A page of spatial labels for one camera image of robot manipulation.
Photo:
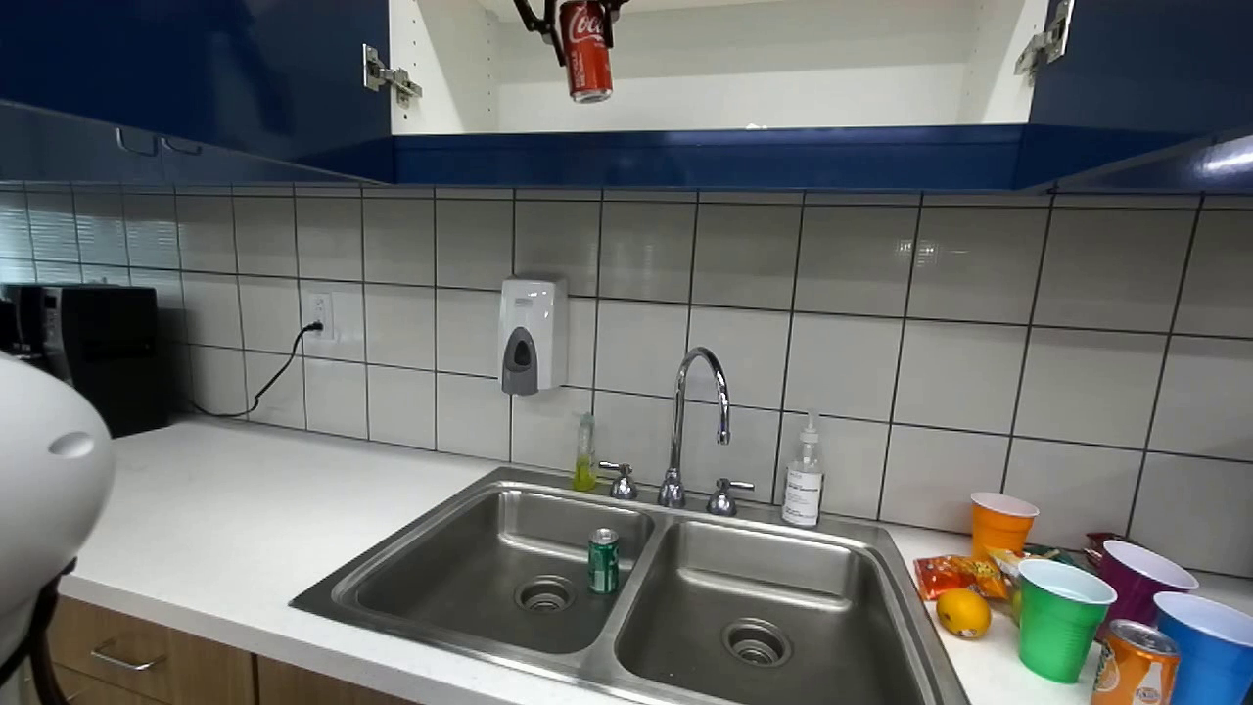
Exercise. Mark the white wall soap dispenser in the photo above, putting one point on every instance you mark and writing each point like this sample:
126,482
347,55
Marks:
526,336

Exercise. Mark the yellow lemon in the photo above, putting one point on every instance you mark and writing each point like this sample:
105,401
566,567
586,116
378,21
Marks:
964,612

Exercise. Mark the white pump soap bottle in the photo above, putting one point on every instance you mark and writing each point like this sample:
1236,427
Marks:
802,492

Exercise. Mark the yellow dish soap bottle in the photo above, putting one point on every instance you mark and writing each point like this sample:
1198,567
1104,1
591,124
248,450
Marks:
586,463

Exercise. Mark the open blue wall cabinet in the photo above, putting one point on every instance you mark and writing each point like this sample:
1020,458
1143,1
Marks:
808,91

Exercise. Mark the purple plastic cup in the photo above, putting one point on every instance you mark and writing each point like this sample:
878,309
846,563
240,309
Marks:
1135,580

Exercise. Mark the closed blue wall cabinet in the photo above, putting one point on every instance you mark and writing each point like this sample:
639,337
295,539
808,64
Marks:
158,159

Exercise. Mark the blue plastic cup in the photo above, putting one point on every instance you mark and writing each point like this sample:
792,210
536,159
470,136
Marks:
1207,651

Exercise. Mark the metal cabinet hinge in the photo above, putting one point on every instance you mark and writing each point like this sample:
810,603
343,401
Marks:
1045,42
387,77

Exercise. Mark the orange plastic cup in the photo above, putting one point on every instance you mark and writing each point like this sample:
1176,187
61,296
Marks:
1002,527

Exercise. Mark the red cola can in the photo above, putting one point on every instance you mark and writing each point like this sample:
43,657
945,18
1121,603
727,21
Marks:
590,61

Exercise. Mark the blue glossy cabinet door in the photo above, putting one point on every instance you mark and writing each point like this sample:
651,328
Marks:
1150,64
198,54

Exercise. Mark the green soda can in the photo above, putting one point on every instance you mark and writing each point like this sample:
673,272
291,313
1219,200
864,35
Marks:
603,567

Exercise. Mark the orange soda can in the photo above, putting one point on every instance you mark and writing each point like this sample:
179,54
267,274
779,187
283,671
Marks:
1134,666

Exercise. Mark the red orange snack bag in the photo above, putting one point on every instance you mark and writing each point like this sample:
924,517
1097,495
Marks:
964,572

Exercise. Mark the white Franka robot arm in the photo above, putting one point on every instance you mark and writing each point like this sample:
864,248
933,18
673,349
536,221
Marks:
42,482

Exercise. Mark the stainless steel double sink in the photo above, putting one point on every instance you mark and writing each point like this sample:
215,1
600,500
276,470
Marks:
786,587

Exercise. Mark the green plastic cup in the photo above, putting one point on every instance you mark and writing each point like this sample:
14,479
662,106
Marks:
1060,629

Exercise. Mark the chrome gooseneck faucet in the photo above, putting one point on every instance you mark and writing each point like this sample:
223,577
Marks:
677,416

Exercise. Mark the white wall power outlet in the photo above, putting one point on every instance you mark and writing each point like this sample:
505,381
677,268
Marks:
317,308

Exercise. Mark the black countertop appliance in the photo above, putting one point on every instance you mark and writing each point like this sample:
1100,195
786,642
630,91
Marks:
109,354

